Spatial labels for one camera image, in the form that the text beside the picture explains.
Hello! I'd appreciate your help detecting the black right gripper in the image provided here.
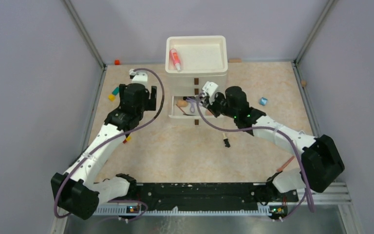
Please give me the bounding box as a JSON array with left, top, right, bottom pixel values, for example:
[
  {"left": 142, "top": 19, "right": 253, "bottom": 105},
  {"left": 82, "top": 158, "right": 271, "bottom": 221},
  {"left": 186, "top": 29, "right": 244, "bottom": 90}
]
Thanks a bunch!
[{"left": 203, "top": 93, "right": 238, "bottom": 119}]

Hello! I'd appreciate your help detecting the tan makeup sponge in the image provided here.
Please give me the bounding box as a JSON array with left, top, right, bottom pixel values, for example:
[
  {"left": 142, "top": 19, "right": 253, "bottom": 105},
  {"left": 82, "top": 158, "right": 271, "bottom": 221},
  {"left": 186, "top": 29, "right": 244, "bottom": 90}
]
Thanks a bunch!
[{"left": 176, "top": 99, "right": 189, "bottom": 108}]

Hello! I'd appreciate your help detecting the thin brown brush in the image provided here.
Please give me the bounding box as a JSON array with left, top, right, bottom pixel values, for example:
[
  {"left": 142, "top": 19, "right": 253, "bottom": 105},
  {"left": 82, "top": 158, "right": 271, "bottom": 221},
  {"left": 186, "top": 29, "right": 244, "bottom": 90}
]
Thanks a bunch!
[{"left": 175, "top": 104, "right": 190, "bottom": 116}]

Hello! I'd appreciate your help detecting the pink spray bottle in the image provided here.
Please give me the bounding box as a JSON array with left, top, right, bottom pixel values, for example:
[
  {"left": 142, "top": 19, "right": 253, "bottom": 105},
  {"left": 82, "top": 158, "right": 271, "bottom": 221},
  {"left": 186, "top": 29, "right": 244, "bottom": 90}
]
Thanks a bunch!
[{"left": 169, "top": 48, "right": 182, "bottom": 72}]

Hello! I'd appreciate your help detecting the white drawer organizer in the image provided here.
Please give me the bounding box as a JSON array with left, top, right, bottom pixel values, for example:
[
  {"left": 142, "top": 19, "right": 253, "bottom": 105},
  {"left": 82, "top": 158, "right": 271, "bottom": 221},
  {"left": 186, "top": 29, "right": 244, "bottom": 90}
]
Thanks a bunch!
[{"left": 165, "top": 36, "right": 228, "bottom": 126}]

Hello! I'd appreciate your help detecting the round peach makeup puff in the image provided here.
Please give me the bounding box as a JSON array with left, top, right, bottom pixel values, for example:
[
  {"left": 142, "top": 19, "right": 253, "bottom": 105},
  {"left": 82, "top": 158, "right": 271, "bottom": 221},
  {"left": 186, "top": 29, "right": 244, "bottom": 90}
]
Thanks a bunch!
[{"left": 205, "top": 110, "right": 213, "bottom": 116}]

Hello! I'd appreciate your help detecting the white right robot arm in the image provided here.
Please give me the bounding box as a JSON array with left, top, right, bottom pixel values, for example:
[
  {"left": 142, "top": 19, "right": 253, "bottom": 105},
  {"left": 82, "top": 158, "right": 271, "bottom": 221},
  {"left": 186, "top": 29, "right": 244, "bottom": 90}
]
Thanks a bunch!
[{"left": 200, "top": 82, "right": 345, "bottom": 201}]

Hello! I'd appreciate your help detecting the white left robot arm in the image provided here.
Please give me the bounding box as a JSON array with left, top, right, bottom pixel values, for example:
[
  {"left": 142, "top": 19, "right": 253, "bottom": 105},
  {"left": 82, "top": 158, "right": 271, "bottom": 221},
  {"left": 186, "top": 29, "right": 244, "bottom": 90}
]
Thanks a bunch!
[{"left": 51, "top": 83, "right": 162, "bottom": 220}]

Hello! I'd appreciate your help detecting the blue toy cube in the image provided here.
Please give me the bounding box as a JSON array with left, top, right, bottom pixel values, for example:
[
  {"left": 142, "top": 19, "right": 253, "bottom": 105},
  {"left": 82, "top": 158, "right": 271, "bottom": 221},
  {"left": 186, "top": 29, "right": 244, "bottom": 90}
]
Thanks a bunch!
[{"left": 259, "top": 97, "right": 268, "bottom": 106}]

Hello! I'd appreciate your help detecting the teal toy block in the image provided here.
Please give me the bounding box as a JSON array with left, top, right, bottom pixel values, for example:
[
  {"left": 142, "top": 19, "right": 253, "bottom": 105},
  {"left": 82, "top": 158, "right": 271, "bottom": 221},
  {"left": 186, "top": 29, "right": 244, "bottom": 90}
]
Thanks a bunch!
[{"left": 112, "top": 87, "right": 119, "bottom": 96}]

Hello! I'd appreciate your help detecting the wooden block behind table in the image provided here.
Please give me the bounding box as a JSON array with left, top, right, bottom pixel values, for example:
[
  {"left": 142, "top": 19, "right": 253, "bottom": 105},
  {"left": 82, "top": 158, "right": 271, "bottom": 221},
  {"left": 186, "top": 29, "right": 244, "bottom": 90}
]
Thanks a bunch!
[{"left": 228, "top": 58, "right": 242, "bottom": 63}]

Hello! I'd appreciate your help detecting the red yellow toy block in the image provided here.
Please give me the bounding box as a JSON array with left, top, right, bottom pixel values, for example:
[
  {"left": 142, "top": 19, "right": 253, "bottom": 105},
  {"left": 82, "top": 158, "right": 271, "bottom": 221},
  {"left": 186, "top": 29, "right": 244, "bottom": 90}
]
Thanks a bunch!
[{"left": 123, "top": 136, "right": 131, "bottom": 144}]

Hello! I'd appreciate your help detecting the coral pink pencil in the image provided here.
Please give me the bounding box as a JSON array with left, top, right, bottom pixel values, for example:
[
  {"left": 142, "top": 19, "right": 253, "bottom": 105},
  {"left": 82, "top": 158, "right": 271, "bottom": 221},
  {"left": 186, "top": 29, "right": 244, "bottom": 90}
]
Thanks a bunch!
[{"left": 277, "top": 156, "right": 295, "bottom": 173}]

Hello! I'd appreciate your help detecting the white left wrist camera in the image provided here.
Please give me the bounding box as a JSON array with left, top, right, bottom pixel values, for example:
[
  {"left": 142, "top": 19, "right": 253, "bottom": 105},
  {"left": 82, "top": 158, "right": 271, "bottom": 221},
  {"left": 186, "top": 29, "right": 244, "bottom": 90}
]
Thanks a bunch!
[{"left": 129, "top": 69, "right": 148, "bottom": 87}]

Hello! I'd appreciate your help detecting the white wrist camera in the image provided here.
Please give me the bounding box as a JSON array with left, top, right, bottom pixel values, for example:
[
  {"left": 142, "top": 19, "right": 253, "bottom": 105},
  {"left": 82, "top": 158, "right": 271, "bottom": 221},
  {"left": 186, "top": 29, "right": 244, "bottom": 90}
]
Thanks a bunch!
[
  {"left": 129, "top": 69, "right": 148, "bottom": 87},
  {"left": 201, "top": 81, "right": 219, "bottom": 103}
]

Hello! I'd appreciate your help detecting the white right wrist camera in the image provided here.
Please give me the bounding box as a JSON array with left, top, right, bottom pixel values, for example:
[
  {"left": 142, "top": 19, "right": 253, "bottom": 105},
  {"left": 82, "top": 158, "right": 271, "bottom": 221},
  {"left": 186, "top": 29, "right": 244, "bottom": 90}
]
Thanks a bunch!
[{"left": 201, "top": 81, "right": 219, "bottom": 103}]

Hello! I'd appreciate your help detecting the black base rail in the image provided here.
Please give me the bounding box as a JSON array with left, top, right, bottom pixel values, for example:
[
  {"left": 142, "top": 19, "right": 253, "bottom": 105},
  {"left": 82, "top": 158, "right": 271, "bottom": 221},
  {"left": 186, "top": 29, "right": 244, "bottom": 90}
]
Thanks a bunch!
[{"left": 128, "top": 182, "right": 299, "bottom": 212}]

